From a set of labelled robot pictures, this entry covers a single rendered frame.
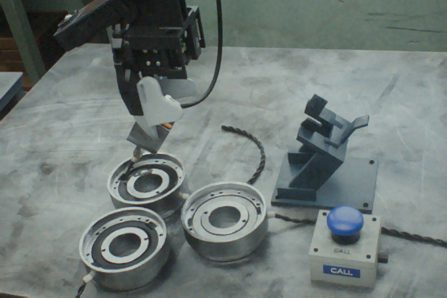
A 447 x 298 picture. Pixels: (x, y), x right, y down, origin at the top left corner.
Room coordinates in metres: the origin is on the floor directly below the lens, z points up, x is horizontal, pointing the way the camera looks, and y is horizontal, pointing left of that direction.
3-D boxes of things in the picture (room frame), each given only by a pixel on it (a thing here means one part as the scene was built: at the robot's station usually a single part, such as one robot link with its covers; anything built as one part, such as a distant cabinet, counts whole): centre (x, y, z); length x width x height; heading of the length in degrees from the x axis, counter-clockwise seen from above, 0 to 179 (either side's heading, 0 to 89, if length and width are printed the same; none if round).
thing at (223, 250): (0.56, 0.02, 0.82); 0.10 x 0.10 x 0.04
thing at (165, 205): (0.65, 0.11, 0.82); 0.10 x 0.10 x 0.04
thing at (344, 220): (0.48, -0.11, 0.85); 0.04 x 0.04 x 0.05
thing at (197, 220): (0.56, 0.02, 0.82); 0.08 x 0.08 x 0.02
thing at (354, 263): (0.48, -0.12, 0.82); 0.08 x 0.07 x 0.05; 67
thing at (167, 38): (0.63, 0.06, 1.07); 0.09 x 0.08 x 0.12; 68
